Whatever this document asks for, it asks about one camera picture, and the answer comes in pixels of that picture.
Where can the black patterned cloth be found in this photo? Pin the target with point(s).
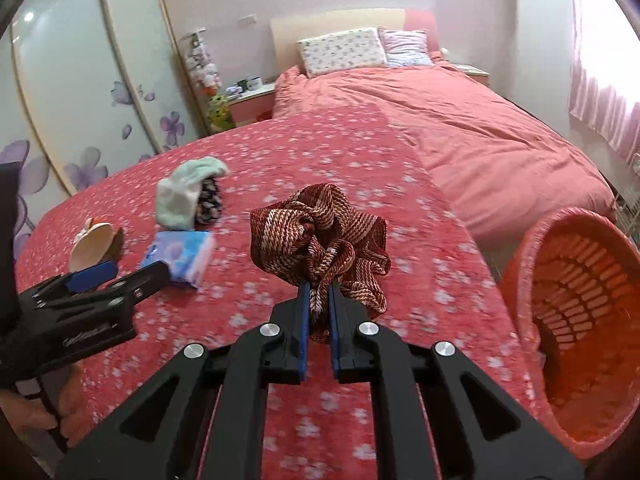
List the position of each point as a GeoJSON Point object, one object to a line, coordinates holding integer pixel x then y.
{"type": "Point", "coordinates": [210, 205]}

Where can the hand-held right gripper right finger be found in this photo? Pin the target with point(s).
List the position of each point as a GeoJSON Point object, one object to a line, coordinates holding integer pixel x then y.
{"type": "Point", "coordinates": [335, 332]}

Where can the white floral pillow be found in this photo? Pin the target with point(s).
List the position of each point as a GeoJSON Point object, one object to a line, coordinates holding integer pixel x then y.
{"type": "Point", "coordinates": [342, 52]}

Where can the wardrobe with purple flowers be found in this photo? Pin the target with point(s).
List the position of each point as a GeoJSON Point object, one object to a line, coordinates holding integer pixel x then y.
{"type": "Point", "coordinates": [75, 85]}

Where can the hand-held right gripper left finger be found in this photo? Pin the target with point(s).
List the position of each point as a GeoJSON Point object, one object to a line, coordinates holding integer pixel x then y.
{"type": "Point", "coordinates": [301, 325]}

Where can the clear tube of plush toys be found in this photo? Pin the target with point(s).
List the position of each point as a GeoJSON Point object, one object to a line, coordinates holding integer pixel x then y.
{"type": "Point", "coordinates": [200, 62]}

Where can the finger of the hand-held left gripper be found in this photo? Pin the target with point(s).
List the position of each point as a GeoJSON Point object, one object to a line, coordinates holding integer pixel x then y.
{"type": "Point", "coordinates": [135, 285]}
{"type": "Point", "coordinates": [92, 275]}

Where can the cream and pink headboard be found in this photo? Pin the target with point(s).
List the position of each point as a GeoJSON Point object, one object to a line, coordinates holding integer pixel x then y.
{"type": "Point", "coordinates": [325, 22]}

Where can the pink duvet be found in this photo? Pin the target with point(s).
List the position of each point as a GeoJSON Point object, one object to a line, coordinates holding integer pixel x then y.
{"type": "Point", "coordinates": [475, 135]}

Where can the orange laundry basket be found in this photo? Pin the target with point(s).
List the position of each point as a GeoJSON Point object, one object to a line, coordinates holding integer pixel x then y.
{"type": "Point", "coordinates": [575, 310]}

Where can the pink striped pillow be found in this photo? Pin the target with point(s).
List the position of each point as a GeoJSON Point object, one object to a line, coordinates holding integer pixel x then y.
{"type": "Point", "coordinates": [407, 47]}

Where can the green plush toy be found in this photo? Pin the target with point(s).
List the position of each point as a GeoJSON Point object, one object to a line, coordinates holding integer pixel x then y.
{"type": "Point", "coordinates": [220, 112]}

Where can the pink and white nightstand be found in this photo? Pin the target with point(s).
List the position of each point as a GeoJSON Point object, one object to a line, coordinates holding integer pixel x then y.
{"type": "Point", "coordinates": [250, 105]}

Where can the red floral blanket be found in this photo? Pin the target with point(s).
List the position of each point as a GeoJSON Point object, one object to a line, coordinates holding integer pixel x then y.
{"type": "Point", "coordinates": [400, 170]}

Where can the pink curtain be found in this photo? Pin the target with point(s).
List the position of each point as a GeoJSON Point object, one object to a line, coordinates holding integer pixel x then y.
{"type": "Point", "coordinates": [605, 60]}

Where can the white mug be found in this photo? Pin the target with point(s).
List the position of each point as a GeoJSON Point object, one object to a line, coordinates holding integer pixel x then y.
{"type": "Point", "coordinates": [255, 83]}

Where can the pink nightstand with papers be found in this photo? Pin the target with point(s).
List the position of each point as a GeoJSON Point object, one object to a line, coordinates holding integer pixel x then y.
{"type": "Point", "coordinates": [472, 74]}

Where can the blue tissue packet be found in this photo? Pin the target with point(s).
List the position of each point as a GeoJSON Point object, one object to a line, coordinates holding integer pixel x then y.
{"type": "Point", "coordinates": [177, 255]}

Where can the light green sock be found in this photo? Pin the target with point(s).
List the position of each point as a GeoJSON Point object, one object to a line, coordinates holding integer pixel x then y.
{"type": "Point", "coordinates": [182, 192]}

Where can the dark mug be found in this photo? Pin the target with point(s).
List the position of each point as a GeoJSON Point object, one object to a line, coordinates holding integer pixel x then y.
{"type": "Point", "coordinates": [242, 85]}

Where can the person's left hand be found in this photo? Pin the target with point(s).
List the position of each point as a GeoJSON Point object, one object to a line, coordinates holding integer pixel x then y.
{"type": "Point", "coordinates": [30, 417]}

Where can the red striped cloth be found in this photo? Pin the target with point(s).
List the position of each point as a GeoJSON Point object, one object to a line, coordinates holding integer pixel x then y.
{"type": "Point", "coordinates": [325, 240]}

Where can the cream and brown small object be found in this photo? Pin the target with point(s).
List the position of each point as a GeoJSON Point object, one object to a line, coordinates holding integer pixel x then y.
{"type": "Point", "coordinates": [92, 245]}

